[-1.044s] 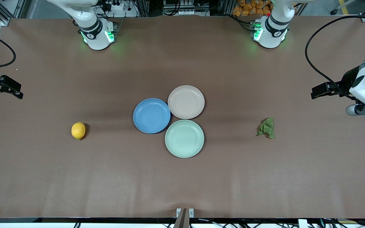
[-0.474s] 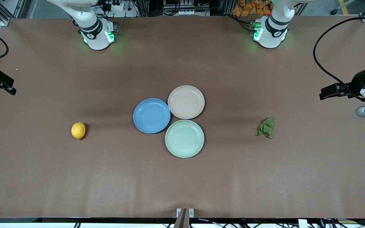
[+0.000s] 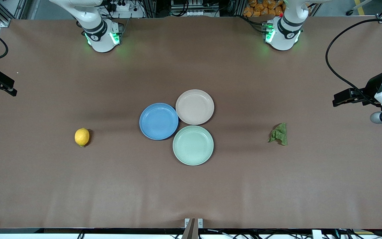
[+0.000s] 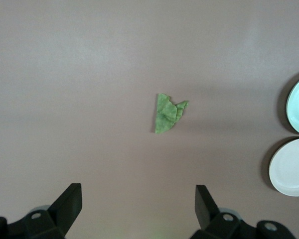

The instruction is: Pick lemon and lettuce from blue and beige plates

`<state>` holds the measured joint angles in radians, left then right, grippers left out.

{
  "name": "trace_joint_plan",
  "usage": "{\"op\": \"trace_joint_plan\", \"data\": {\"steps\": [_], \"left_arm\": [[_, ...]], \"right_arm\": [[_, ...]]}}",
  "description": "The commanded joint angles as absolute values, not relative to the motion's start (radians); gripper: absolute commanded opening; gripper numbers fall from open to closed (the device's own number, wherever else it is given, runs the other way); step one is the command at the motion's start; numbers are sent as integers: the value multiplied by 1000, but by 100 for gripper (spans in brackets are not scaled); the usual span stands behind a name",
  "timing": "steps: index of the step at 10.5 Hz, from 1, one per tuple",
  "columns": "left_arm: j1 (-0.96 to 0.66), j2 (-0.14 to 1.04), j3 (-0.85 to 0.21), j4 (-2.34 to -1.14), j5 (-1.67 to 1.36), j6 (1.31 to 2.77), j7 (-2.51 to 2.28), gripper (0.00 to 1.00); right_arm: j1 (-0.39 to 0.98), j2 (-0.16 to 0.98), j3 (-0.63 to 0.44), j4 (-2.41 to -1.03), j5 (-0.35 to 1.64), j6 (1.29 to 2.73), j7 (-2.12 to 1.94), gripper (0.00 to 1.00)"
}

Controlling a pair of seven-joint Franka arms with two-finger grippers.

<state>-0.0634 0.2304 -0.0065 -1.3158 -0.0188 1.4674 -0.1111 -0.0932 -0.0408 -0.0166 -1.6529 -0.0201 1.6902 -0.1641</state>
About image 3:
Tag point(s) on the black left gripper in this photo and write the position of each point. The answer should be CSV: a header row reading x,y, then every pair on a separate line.
x,y
371,87

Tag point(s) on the green lettuce leaf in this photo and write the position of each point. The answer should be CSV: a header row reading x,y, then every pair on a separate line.
x,y
280,134

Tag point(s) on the yellow lemon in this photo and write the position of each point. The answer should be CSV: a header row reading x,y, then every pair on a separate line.
x,y
82,137

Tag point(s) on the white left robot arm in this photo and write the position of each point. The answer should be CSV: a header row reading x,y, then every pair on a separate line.
x,y
285,30

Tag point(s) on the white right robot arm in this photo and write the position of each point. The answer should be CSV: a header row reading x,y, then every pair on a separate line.
x,y
99,33

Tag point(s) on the orange snack bags pile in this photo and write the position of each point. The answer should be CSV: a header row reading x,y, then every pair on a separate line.
x,y
260,8

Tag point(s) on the brown table cover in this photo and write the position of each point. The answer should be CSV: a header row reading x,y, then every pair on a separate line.
x,y
78,182

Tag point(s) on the beige plate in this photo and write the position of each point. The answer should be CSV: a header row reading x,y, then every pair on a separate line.
x,y
195,107

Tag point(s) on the white power strip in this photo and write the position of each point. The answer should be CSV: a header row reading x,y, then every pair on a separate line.
x,y
126,8

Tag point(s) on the mint green plate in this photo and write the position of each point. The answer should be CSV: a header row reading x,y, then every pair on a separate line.
x,y
193,145

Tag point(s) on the blue plate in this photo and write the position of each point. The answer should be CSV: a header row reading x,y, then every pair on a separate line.
x,y
159,121

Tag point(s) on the small metal bracket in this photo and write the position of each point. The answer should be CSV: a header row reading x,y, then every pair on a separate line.
x,y
200,223

